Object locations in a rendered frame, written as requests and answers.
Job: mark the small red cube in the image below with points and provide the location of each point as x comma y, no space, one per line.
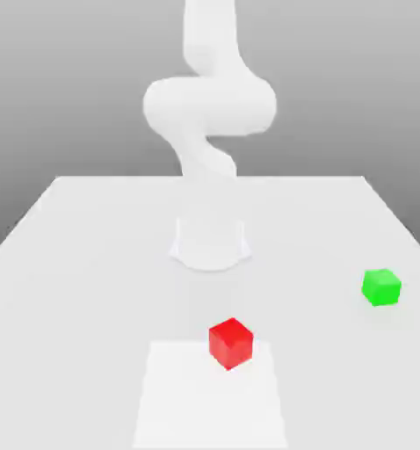
231,342

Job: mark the small green cube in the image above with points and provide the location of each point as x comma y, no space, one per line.
381,287

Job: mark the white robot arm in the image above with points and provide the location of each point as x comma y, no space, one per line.
210,105

